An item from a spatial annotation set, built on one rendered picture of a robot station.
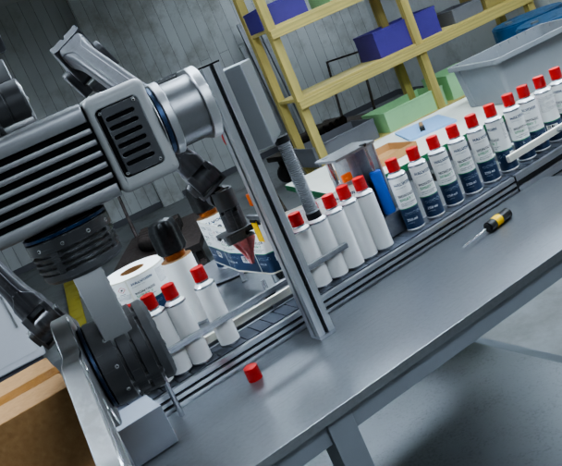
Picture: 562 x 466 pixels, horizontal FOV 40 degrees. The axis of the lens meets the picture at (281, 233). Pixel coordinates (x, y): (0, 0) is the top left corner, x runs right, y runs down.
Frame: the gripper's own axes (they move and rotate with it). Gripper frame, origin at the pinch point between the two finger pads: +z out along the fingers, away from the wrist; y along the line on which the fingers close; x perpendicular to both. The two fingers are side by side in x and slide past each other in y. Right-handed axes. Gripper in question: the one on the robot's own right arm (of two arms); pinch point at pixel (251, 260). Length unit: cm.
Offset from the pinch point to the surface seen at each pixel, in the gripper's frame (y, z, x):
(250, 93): -5.9, -39.2, 24.1
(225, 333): 16.6, 10.3, 8.2
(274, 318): 3.5, 13.7, 7.5
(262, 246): -8.9, 1.2, -11.7
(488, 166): -74, 7, 8
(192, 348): 25.3, 9.2, 8.8
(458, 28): -421, 7, -384
